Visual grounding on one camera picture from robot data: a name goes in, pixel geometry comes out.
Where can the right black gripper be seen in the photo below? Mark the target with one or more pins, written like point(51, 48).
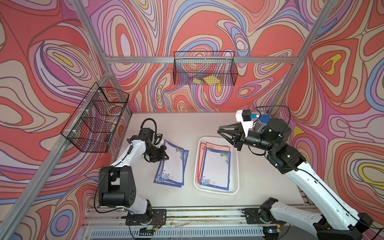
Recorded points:
point(237, 139)

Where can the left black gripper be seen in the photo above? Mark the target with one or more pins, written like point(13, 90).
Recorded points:
point(161, 155)

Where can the blue floral stationery sheet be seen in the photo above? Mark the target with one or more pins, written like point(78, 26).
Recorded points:
point(168, 168)

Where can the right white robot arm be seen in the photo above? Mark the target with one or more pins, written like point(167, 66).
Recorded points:
point(336, 220)

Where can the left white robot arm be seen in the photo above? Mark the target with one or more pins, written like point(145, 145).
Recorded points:
point(117, 188)

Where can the red bordered stationery sheet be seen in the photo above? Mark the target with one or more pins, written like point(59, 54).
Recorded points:
point(201, 153)

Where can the white plastic storage tray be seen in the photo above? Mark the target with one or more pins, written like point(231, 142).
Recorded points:
point(234, 175)

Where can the blue lidded pen tube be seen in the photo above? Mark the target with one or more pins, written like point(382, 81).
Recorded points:
point(261, 123)

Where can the yellow sticky note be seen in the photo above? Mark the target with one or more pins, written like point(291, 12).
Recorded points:
point(212, 80)

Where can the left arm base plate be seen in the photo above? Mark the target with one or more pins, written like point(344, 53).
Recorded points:
point(157, 217)

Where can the back black wire basket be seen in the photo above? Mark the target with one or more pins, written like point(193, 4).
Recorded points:
point(193, 72)

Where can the black wire basket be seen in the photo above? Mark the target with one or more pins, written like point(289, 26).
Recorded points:
point(91, 128)
point(193, 72)

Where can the left black wire basket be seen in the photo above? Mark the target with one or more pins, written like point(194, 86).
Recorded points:
point(91, 128)

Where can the aluminium frame rail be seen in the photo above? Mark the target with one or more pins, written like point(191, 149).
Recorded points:
point(169, 60)

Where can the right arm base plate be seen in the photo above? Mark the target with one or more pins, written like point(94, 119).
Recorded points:
point(257, 216)

